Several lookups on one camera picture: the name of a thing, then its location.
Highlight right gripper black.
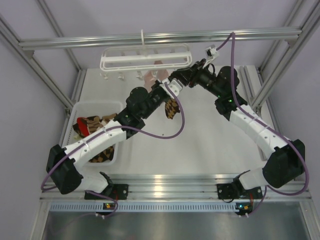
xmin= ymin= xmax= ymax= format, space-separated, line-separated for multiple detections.
xmin=172 ymin=59 xmax=224 ymax=99

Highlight white plastic clip hanger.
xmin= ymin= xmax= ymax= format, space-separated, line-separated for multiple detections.
xmin=99 ymin=31 xmax=192 ymax=80

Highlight pink sock front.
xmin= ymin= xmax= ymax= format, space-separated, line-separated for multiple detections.
xmin=143 ymin=71 xmax=156 ymax=93

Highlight pink sock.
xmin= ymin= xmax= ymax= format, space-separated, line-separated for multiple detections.
xmin=143 ymin=71 xmax=156 ymax=93
xmin=155 ymin=69 xmax=170 ymax=82

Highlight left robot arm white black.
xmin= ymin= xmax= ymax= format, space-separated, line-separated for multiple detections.
xmin=46 ymin=81 xmax=180 ymax=199

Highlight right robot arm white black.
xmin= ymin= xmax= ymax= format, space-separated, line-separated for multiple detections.
xmin=168 ymin=60 xmax=307 ymax=199

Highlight pink sock back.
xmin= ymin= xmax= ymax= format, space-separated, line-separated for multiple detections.
xmin=155 ymin=69 xmax=170 ymax=82

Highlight brown white striped sock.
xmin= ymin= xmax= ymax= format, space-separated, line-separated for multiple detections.
xmin=86 ymin=113 xmax=118 ymax=134

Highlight white plastic basket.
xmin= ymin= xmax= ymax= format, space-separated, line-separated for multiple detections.
xmin=57 ymin=100 xmax=123 ymax=166

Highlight red sock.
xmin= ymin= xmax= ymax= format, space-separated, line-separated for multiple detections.
xmin=72 ymin=117 xmax=90 ymax=138

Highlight aluminium top crossbar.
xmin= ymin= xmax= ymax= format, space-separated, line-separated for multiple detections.
xmin=18 ymin=26 xmax=302 ymax=51

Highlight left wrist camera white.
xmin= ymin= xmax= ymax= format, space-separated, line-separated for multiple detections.
xmin=160 ymin=78 xmax=183 ymax=99

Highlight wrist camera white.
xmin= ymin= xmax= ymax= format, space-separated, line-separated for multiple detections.
xmin=205 ymin=44 xmax=220 ymax=60
xmin=160 ymin=78 xmax=183 ymax=99

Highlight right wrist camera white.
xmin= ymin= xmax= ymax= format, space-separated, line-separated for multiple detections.
xmin=205 ymin=44 xmax=220 ymax=60

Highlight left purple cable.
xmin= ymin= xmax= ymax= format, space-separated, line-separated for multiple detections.
xmin=40 ymin=83 xmax=186 ymax=192

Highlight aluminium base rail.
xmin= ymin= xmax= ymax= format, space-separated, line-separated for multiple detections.
xmin=40 ymin=174 xmax=312 ymax=202

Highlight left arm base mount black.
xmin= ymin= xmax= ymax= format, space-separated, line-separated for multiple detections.
xmin=84 ymin=183 xmax=129 ymax=201

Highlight slotted cable duct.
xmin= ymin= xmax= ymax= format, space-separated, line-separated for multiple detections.
xmin=49 ymin=202 xmax=253 ymax=213

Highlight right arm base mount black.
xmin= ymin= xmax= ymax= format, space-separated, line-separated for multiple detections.
xmin=216 ymin=182 xmax=263 ymax=201

